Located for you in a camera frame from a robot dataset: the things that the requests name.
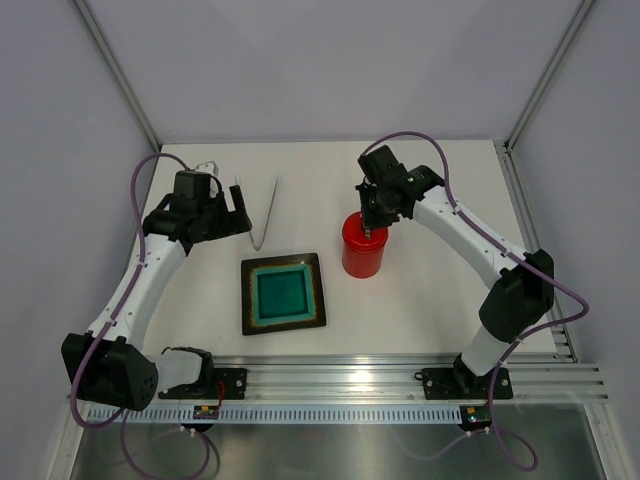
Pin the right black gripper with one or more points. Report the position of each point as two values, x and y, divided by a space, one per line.
369 220

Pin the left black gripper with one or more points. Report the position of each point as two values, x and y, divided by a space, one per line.
234 222

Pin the long metal tongs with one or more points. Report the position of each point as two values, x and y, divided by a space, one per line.
258 237

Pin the red round lid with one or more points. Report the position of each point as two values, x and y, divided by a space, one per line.
354 235

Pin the red cylindrical container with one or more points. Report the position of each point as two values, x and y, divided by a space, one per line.
362 260

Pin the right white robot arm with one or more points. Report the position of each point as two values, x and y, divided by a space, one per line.
518 282

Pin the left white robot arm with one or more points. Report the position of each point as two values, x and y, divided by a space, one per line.
106 364

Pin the square dark teal plate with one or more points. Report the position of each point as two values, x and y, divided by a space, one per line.
282 293

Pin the left small circuit board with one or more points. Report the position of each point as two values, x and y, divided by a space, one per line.
205 412

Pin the small circuit board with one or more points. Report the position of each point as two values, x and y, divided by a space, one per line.
476 415
205 412

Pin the right small circuit board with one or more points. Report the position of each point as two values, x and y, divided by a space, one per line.
476 415

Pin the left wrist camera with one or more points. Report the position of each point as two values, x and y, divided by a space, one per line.
209 167

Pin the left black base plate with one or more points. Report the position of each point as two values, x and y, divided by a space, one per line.
230 383

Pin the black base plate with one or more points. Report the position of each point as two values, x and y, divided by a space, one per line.
230 383
446 383

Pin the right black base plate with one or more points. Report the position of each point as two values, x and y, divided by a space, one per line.
446 383

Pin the white slotted cable duct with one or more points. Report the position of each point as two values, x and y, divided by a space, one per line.
240 414

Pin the aluminium mounting rail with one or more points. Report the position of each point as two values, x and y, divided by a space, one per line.
377 379

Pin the left aluminium frame post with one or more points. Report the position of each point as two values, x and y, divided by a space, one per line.
91 24

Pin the aluminium frame post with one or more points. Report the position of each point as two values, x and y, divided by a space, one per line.
559 55
91 24

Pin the right aluminium frame post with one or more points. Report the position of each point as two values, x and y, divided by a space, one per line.
559 55

